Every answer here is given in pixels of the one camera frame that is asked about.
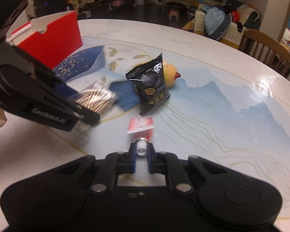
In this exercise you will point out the black snack packet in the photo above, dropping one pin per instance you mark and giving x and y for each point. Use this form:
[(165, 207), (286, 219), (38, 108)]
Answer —
[(149, 87)]

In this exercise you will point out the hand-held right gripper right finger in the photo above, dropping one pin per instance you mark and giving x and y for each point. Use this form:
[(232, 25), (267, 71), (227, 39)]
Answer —
[(149, 161)]

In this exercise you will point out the yellow duck toy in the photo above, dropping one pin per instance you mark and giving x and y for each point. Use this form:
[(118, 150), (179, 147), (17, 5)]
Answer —
[(171, 75)]

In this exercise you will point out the blue jacket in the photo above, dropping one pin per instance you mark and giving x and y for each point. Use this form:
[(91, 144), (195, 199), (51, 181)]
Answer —
[(216, 21)]

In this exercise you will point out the sofa with cream cover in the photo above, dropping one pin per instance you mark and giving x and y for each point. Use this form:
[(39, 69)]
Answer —
[(234, 32)]

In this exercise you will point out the wooden chair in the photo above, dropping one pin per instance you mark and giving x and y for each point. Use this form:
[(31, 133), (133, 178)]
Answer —
[(265, 46)]

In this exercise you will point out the pink box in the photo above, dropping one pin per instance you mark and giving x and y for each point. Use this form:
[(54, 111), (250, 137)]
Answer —
[(117, 3)]

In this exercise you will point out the red cloth item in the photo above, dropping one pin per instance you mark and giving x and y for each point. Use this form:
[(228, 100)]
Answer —
[(235, 15)]

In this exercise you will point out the red white tube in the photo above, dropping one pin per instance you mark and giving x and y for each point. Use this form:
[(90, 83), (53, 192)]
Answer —
[(140, 125)]

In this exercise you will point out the black tall appliance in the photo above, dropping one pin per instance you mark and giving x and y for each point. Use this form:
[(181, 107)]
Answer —
[(52, 4)]

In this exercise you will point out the dark low media cabinet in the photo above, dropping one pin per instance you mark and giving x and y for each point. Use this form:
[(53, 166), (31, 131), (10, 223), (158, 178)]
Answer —
[(106, 3)]

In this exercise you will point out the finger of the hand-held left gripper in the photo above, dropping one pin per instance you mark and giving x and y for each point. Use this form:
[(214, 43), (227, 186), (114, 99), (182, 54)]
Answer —
[(89, 118), (62, 88)]

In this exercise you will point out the small wooden table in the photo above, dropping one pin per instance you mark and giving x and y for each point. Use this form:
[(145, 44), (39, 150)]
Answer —
[(176, 2)]

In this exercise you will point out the white corrugated box red outside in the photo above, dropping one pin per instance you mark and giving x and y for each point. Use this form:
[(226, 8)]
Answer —
[(55, 41)]

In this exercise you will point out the pink stool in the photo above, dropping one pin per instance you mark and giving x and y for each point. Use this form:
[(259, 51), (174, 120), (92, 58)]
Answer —
[(174, 13)]

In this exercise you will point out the bag of cotton swabs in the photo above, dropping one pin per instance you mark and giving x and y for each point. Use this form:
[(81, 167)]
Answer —
[(98, 99)]

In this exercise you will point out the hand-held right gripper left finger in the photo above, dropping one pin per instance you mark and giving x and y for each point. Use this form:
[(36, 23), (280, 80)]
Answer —
[(134, 160)]

